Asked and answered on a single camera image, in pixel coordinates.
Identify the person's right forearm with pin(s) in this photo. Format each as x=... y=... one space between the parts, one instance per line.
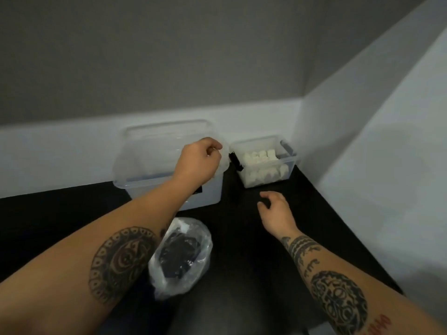
x=342 y=289

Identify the person's left hand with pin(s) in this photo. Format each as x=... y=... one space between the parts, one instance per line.
x=197 y=163

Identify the clear plastic bag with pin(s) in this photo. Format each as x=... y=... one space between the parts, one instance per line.
x=181 y=258

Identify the person's right hand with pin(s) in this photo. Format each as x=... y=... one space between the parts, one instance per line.
x=279 y=214

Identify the small clear plastic bin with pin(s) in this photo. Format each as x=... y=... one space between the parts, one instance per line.
x=265 y=170

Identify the person's left forearm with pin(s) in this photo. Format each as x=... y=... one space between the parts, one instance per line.
x=90 y=261

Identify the large clear storage box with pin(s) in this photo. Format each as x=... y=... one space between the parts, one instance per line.
x=209 y=195

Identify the clear storage box lid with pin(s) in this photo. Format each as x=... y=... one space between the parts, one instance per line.
x=153 y=150

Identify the rows of white tea bags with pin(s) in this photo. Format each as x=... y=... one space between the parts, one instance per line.
x=262 y=160

